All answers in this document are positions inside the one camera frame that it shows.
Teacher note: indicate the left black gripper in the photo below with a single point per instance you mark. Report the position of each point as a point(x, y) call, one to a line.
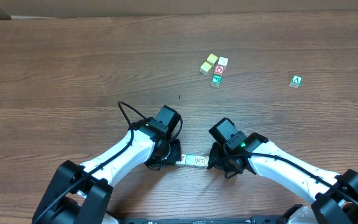
point(175, 150)

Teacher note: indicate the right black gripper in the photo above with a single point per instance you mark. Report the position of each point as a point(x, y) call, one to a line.
point(214, 156)

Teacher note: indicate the white block blue side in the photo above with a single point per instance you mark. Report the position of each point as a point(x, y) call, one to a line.
point(182, 161)

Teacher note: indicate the white block blue H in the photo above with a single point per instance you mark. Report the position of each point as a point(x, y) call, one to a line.
point(200, 161)

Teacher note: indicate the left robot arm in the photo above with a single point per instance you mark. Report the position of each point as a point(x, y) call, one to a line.
point(80, 193)

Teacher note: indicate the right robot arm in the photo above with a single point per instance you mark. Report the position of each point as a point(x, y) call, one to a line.
point(331, 197)

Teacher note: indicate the green picture block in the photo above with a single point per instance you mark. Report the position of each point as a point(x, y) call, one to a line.
point(216, 81)

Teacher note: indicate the yellow block lower left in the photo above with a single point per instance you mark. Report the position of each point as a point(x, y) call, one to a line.
point(206, 69)

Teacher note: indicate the red circle block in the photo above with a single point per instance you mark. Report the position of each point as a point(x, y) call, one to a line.
point(218, 70)

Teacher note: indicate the white block top right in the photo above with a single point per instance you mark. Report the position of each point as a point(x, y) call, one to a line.
point(222, 62)

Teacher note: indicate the green letter A block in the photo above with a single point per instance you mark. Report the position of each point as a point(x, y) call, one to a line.
point(296, 81)

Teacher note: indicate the yellow block upper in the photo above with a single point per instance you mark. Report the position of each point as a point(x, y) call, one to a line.
point(212, 59)

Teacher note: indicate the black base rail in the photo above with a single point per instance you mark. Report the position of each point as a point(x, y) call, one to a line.
point(255, 219)

